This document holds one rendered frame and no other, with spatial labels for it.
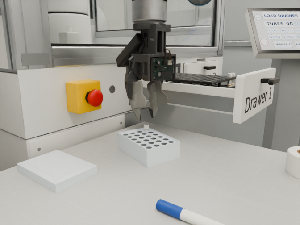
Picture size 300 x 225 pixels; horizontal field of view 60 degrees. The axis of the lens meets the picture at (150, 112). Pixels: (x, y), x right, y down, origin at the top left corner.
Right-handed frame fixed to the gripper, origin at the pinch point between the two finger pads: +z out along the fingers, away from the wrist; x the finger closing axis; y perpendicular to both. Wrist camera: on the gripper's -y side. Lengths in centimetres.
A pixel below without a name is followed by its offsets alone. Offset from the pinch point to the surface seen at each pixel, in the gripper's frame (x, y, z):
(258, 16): 98, -41, -31
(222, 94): 16.4, 9.3, -4.2
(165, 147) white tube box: -2.4, 11.8, 4.5
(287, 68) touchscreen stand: 110, -28, -4
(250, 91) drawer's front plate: 21.7, 13.0, -5.1
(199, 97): 14.2, 3.8, -2.7
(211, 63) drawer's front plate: 56, -32, -8
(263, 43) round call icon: 91, -31, -17
